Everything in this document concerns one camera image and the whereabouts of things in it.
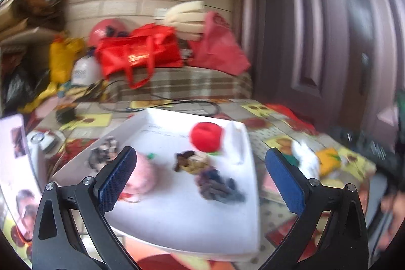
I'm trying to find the navy white patterned scarf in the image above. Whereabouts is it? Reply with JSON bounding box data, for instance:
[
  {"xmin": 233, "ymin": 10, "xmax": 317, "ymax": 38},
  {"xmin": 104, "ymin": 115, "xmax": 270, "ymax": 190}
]
[{"xmin": 87, "ymin": 136, "xmax": 119, "ymax": 172}]

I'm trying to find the purple grey knotted rope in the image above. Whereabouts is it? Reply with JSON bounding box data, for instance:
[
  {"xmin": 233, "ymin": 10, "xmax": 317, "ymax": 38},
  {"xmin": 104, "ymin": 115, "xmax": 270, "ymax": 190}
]
[{"xmin": 195, "ymin": 167, "xmax": 247, "ymax": 205}]

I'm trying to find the brown beige knotted rope ball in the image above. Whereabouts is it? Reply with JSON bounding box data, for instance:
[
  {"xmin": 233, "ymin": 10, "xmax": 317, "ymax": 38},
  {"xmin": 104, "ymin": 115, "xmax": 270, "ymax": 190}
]
[{"xmin": 173, "ymin": 150, "xmax": 211, "ymax": 175}]

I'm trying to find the person's right hand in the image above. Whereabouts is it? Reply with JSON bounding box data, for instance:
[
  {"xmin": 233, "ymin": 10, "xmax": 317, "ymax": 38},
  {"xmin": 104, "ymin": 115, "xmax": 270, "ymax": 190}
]
[{"xmin": 377, "ymin": 190, "xmax": 405, "ymax": 252}]

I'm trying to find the white cloth piece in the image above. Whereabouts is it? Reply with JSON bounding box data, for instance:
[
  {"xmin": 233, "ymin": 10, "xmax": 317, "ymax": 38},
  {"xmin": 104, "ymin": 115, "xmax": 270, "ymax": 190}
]
[{"xmin": 291, "ymin": 140, "xmax": 320, "ymax": 179}]

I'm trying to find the white round button device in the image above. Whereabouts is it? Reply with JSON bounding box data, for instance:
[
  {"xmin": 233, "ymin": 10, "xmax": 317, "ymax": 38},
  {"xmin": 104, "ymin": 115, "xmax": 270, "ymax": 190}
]
[{"xmin": 27, "ymin": 130, "xmax": 57, "ymax": 154}]

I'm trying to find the pink fluffy plush toy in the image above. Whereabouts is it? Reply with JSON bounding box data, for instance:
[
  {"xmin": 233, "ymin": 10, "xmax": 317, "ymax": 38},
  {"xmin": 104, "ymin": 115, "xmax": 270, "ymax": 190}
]
[{"xmin": 119, "ymin": 152, "xmax": 157, "ymax": 203}]

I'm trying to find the fruit print tablecloth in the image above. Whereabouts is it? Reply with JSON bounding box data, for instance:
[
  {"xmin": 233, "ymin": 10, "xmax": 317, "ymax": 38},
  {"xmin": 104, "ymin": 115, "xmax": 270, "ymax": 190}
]
[{"xmin": 0, "ymin": 98, "xmax": 380, "ymax": 270}]

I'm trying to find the black power adapter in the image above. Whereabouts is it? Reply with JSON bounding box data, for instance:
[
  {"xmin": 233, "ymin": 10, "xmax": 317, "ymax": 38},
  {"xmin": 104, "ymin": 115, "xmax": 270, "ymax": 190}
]
[{"xmin": 56, "ymin": 106, "xmax": 77, "ymax": 126}]

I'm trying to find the white shallow cardboard box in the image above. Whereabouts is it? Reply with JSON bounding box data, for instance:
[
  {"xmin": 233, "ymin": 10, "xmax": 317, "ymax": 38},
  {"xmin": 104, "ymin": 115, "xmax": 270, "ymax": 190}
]
[{"xmin": 73, "ymin": 109, "xmax": 260, "ymax": 261}]

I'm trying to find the purple panelled door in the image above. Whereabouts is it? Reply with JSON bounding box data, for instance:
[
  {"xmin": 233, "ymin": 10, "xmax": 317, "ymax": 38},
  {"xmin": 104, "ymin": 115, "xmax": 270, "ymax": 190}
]
[{"xmin": 235, "ymin": 0, "xmax": 404, "ymax": 141}]

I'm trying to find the black plastic bag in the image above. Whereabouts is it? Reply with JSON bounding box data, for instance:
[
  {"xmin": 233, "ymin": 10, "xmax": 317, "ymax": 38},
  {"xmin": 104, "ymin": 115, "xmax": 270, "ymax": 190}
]
[{"xmin": 1, "ymin": 64, "xmax": 50, "ymax": 113}]

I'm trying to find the red plush apple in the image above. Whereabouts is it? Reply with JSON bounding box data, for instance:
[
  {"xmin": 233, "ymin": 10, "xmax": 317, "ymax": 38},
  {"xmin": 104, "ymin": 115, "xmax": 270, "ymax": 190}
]
[{"xmin": 189, "ymin": 122, "xmax": 224, "ymax": 153}]

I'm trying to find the white helmet with text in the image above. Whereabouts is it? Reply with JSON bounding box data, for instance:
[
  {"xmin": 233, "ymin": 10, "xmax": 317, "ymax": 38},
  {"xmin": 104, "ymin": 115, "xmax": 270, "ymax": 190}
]
[{"xmin": 71, "ymin": 55, "xmax": 103, "ymax": 86}]

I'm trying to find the yellow shopping bag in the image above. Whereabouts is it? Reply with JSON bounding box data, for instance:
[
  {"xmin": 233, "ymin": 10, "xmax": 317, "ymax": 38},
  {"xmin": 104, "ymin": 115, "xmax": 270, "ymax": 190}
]
[{"xmin": 49, "ymin": 34, "xmax": 86, "ymax": 84}]

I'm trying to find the plaid blanket covered cushion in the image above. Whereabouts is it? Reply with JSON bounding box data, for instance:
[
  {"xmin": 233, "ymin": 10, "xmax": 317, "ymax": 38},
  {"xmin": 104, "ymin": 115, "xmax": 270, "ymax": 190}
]
[{"xmin": 106, "ymin": 66, "xmax": 253, "ymax": 102}]

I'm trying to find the matte red fabric bag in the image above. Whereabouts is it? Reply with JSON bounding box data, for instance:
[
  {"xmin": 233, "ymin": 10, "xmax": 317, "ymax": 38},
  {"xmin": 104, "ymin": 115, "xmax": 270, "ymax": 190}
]
[{"xmin": 187, "ymin": 11, "xmax": 251, "ymax": 76}]

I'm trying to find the shiny red tote bag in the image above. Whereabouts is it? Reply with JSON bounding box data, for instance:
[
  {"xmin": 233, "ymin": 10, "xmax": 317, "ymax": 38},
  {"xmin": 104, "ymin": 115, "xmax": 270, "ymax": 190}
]
[{"xmin": 95, "ymin": 23, "xmax": 183, "ymax": 89}]

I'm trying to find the red helmet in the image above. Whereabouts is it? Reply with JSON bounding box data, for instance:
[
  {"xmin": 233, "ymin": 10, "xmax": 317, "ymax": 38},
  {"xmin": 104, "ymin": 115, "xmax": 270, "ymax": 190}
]
[{"xmin": 87, "ymin": 18, "xmax": 128, "ymax": 47}]

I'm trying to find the wooden shelf with clutter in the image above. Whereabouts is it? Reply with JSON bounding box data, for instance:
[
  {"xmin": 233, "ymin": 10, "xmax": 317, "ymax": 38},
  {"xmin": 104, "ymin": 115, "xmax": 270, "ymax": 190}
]
[{"xmin": 1, "ymin": 0, "xmax": 66, "ymax": 47}]

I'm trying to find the cream foam sheets stack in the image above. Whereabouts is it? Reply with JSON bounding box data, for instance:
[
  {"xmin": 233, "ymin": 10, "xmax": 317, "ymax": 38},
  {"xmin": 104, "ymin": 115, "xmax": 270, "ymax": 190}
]
[{"xmin": 163, "ymin": 1, "xmax": 206, "ymax": 41}]

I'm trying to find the black cable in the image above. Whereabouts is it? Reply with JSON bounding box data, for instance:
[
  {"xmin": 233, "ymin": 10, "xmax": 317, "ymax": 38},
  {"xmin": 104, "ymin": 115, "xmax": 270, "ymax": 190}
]
[{"xmin": 97, "ymin": 79, "xmax": 220, "ymax": 117}]

